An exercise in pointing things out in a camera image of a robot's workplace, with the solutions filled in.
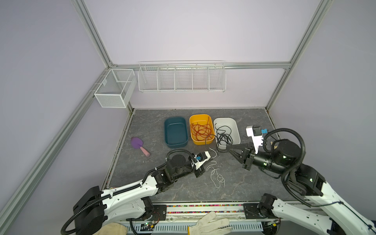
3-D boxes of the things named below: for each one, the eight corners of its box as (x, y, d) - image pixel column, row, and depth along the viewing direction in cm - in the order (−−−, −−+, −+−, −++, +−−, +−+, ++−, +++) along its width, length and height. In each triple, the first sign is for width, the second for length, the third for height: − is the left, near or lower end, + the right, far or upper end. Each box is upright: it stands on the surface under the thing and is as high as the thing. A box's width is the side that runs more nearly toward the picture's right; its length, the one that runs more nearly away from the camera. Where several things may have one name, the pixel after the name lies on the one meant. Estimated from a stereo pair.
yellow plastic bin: (189, 145, 101) (189, 140, 97) (190, 119, 117) (189, 114, 112) (214, 145, 101) (215, 140, 97) (212, 119, 117) (212, 114, 112)
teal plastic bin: (162, 150, 99) (160, 145, 95) (166, 122, 115) (165, 116, 110) (187, 150, 99) (187, 145, 94) (188, 121, 115) (188, 116, 110)
